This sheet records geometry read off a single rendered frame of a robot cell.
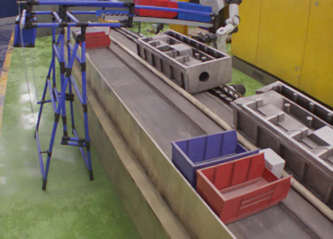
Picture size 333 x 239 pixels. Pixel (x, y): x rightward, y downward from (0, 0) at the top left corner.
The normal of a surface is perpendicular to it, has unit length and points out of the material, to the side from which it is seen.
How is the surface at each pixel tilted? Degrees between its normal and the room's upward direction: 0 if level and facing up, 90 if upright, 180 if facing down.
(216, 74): 90
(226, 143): 88
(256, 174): 88
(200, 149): 88
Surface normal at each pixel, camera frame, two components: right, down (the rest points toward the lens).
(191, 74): 0.41, 0.42
